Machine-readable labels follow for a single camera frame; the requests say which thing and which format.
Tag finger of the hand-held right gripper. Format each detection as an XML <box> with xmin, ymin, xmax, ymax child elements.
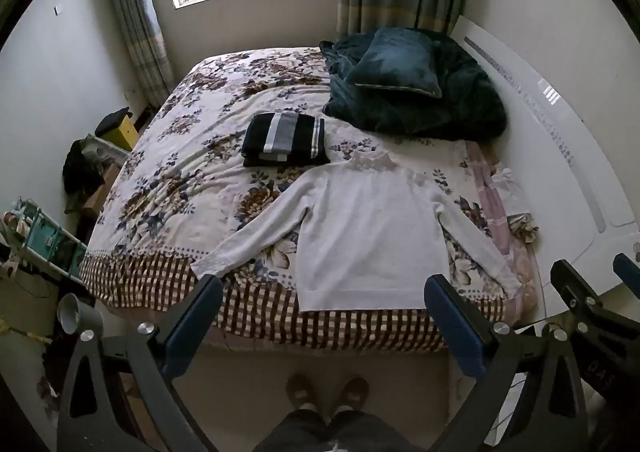
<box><xmin>613</xmin><ymin>253</ymin><xmax>640</xmax><ymax>286</ymax></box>
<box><xmin>550</xmin><ymin>259</ymin><xmax>640</xmax><ymax>334</ymax></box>

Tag dark bag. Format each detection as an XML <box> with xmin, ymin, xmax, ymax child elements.
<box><xmin>62</xmin><ymin>138</ymin><xmax>108</xmax><ymax>213</ymax></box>

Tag green and white rack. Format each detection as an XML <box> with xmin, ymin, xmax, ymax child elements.
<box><xmin>0</xmin><ymin>197</ymin><xmax>88</xmax><ymax>283</ymax></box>

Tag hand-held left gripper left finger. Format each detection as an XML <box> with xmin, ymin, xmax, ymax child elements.
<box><xmin>56</xmin><ymin>274</ymin><xmax>225</xmax><ymax>452</ymax></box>

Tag yellow stool with black cushion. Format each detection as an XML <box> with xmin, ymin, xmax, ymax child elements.
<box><xmin>94</xmin><ymin>107</ymin><xmax>140</xmax><ymax>151</ymax></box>

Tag person's right shoe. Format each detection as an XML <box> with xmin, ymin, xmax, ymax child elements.
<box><xmin>334</xmin><ymin>376</ymin><xmax>370</xmax><ymax>415</ymax></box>

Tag white knit sweater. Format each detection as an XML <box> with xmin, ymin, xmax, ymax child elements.
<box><xmin>190</xmin><ymin>152</ymin><xmax>523</xmax><ymax>314</ymax></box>

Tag white bed headboard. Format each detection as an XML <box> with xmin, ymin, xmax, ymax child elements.
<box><xmin>450</xmin><ymin>15</ymin><xmax>640</xmax><ymax>323</ymax></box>

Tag dark teal plush blanket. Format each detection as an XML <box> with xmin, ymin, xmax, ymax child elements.
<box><xmin>319</xmin><ymin>27</ymin><xmax>508</xmax><ymax>142</ymax></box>

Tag grey cup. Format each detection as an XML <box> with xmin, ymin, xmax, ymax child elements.
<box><xmin>56</xmin><ymin>293</ymin><xmax>105</xmax><ymax>337</ymax></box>

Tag black grey striped folded sweater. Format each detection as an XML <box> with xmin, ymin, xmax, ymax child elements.
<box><xmin>241</xmin><ymin>112</ymin><xmax>332</xmax><ymax>169</ymax></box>

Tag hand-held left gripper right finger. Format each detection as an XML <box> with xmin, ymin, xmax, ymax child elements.
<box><xmin>423</xmin><ymin>274</ymin><xmax>587</xmax><ymax>452</ymax></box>

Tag bed with floral bedsheet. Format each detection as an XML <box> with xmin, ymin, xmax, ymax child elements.
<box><xmin>79</xmin><ymin>46</ymin><xmax>543</xmax><ymax>353</ymax></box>

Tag person's shoe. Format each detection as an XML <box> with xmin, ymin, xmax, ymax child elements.
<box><xmin>334</xmin><ymin>376</ymin><xmax>370</xmax><ymax>415</ymax></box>
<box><xmin>286</xmin><ymin>374</ymin><xmax>318</xmax><ymax>413</ymax></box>

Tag person's dark trousers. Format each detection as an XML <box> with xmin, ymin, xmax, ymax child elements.
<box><xmin>252</xmin><ymin>409</ymin><xmax>426</xmax><ymax>452</ymax></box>

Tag cardboard box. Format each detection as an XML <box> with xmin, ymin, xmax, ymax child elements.
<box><xmin>82</xmin><ymin>166</ymin><xmax>121</xmax><ymax>215</ymax></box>

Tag dark teal pillow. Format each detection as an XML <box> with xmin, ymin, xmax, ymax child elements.
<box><xmin>345</xmin><ymin>28</ymin><xmax>443</xmax><ymax>99</ymax></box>

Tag person's left shoe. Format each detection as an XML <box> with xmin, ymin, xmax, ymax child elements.
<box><xmin>286</xmin><ymin>374</ymin><xmax>318</xmax><ymax>413</ymax></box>

